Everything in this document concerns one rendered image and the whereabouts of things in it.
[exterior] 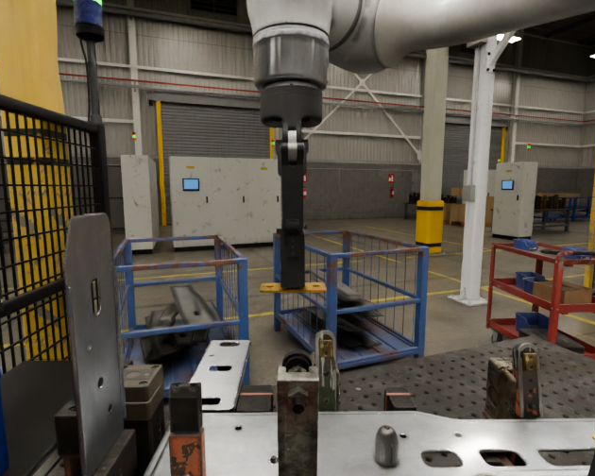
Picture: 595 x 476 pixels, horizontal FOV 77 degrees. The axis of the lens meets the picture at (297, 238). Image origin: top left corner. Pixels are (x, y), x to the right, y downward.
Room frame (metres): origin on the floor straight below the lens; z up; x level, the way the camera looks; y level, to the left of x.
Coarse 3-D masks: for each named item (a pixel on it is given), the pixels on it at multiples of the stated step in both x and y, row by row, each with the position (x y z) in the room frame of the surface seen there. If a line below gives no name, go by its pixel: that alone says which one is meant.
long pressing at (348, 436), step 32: (224, 416) 0.56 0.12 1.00; (256, 416) 0.56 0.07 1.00; (320, 416) 0.56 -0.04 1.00; (352, 416) 0.56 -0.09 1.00; (384, 416) 0.56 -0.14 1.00; (416, 416) 0.56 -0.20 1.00; (160, 448) 0.50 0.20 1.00; (224, 448) 0.49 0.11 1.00; (256, 448) 0.49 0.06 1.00; (320, 448) 0.49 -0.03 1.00; (352, 448) 0.49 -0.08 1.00; (416, 448) 0.49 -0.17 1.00; (448, 448) 0.49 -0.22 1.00; (480, 448) 0.49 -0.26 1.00; (512, 448) 0.49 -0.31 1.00; (544, 448) 0.49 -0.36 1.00; (576, 448) 0.49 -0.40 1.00
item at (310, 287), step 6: (276, 282) 0.48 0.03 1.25; (306, 282) 0.48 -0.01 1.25; (312, 282) 0.48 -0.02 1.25; (318, 282) 0.48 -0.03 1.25; (264, 288) 0.45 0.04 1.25; (270, 288) 0.45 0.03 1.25; (276, 288) 0.45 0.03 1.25; (282, 288) 0.45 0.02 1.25; (288, 288) 0.45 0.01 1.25; (294, 288) 0.45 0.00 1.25; (300, 288) 0.45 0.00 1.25; (306, 288) 0.45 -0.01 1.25; (312, 288) 0.45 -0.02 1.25; (318, 288) 0.45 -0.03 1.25; (324, 288) 0.45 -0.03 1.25
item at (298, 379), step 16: (288, 352) 0.34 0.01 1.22; (304, 352) 0.34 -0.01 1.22; (288, 368) 0.33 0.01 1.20; (304, 368) 0.33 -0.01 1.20; (288, 384) 0.29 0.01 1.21; (304, 384) 0.29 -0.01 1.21; (288, 400) 0.29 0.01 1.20; (304, 400) 0.29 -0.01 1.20; (288, 416) 0.30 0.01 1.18; (304, 416) 0.30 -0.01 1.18; (288, 432) 0.30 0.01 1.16; (304, 432) 0.30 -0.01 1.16; (288, 448) 0.30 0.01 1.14; (304, 448) 0.30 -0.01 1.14; (288, 464) 0.31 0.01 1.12; (304, 464) 0.31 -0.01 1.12
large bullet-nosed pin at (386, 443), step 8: (384, 432) 0.46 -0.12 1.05; (392, 432) 0.46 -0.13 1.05; (376, 440) 0.47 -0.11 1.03; (384, 440) 0.46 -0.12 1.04; (392, 440) 0.46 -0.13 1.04; (376, 448) 0.47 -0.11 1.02; (384, 448) 0.46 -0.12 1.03; (392, 448) 0.45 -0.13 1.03; (376, 456) 0.46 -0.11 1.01; (384, 456) 0.46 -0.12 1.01; (392, 456) 0.45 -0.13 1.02; (384, 464) 0.46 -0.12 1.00; (392, 464) 0.46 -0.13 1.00
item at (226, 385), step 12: (216, 348) 0.82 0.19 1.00; (228, 348) 0.82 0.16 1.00; (240, 348) 0.82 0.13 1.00; (204, 360) 0.77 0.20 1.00; (216, 360) 0.77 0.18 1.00; (228, 360) 0.77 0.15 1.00; (240, 360) 0.77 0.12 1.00; (204, 372) 0.71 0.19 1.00; (216, 372) 0.71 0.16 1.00; (228, 372) 0.71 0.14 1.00; (240, 372) 0.71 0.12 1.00; (204, 384) 0.66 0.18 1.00; (216, 384) 0.66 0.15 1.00; (228, 384) 0.66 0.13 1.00; (240, 384) 0.67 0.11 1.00; (204, 396) 0.63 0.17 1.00; (216, 396) 0.63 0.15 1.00; (228, 396) 0.63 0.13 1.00; (204, 408) 0.59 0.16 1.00; (216, 408) 0.59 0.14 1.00; (228, 408) 0.59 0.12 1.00
